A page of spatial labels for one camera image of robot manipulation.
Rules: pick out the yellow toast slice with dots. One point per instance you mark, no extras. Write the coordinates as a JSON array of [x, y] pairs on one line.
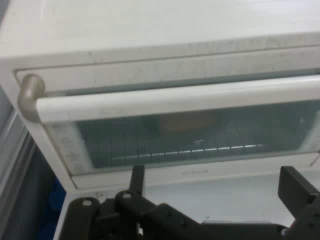
[[187, 122]]

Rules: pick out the cream toaster oven body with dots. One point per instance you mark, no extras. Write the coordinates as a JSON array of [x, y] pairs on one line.
[[125, 30]]

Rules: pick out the aluminium profile rail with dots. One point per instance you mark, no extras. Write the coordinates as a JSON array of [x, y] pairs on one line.
[[12, 155]]

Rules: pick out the cream toaster oven door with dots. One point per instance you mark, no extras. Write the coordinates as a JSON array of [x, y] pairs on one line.
[[175, 100]]

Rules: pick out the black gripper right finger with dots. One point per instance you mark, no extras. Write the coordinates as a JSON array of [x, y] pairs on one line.
[[297, 190]]

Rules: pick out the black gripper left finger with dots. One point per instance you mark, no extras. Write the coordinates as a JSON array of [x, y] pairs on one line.
[[155, 217]]

